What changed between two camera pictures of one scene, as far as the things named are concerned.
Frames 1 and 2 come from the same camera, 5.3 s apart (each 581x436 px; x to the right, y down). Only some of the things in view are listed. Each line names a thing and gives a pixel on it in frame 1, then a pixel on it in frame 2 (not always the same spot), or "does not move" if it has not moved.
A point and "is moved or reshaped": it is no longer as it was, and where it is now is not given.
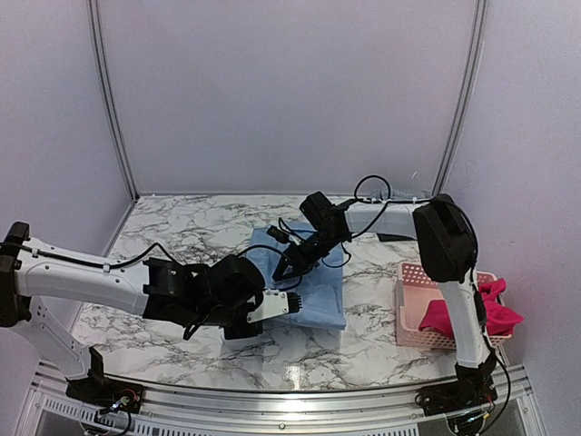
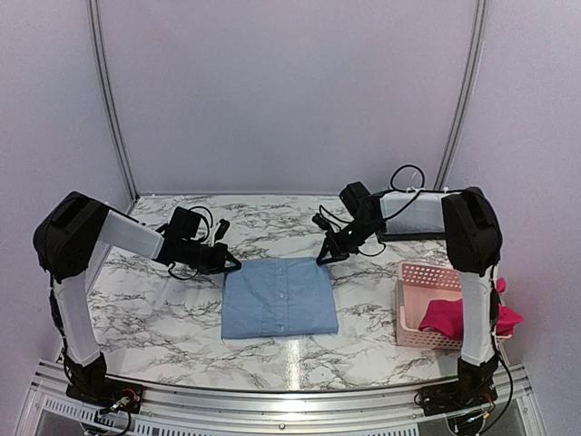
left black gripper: x=244 y=332 to x=216 y=264
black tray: x=382 y=237 does not move
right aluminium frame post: x=481 y=8 does not move
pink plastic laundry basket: x=415 y=289 does not move
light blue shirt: x=321 y=284 is moved or reshaped
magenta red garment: x=500 y=318 does not move
